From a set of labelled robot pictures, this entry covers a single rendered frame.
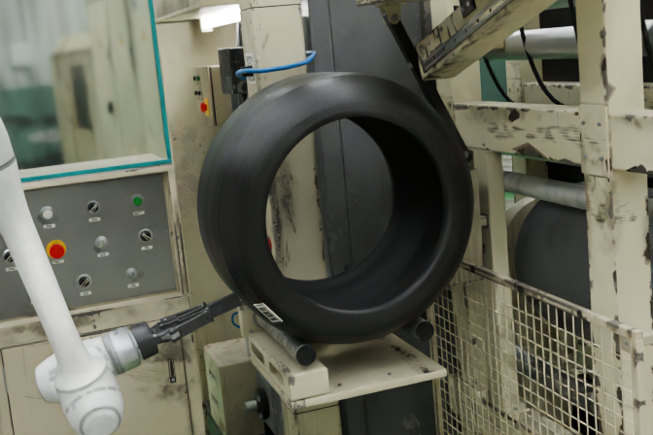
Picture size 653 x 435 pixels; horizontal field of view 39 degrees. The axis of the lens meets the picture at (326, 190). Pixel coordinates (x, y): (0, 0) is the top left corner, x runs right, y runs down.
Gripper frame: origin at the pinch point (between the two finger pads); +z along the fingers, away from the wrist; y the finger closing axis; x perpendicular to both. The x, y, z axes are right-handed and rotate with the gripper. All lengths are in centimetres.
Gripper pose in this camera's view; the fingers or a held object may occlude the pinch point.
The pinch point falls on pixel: (223, 305)
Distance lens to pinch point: 203.7
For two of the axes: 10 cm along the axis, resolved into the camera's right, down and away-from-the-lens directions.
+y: -3.3, -1.1, 9.4
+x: 3.2, 9.2, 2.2
